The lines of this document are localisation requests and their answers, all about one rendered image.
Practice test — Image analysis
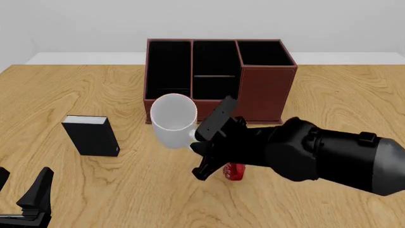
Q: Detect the red-brown desk caddy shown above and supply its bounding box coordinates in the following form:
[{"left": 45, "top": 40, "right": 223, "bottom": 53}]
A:
[{"left": 143, "top": 38, "right": 299, "bottom": 125}]

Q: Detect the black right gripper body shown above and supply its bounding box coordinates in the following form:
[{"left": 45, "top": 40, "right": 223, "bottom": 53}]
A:
[{"left": 191, "top": 139, "right": 244, "bottom": 181}]

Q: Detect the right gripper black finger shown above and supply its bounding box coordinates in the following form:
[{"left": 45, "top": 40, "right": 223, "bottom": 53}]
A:
[{"left": 189, "top": 141, "right": 212, "bottom": 158}]

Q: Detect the black book with white pages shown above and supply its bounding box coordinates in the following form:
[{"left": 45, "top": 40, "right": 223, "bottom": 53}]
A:
[{"left": 61, "top": 115, "right": 121, "bottom": 158}]

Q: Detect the white mug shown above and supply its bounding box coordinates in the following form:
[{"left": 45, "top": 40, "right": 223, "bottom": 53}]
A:
[{"left": 149, "top": 93, "right": 204, "bottom": 153}]

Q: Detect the red drink can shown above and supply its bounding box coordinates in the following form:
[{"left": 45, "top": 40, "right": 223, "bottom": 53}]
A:
[{"left": 221, "top": 162, "right": 247, "bottom": 182}]

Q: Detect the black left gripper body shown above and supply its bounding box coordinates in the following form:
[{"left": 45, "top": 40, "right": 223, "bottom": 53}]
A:
[{"left": 0, "top": 208, "right": 53, "bottom": 228}]

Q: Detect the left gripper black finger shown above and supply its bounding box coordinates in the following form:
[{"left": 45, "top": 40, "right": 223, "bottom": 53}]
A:
[
  {"left": 0, "top": 167, "right": 11, "bottom": 191},
  {"left": 16, "top": 167, "right": 55, "bottom": 216}
]

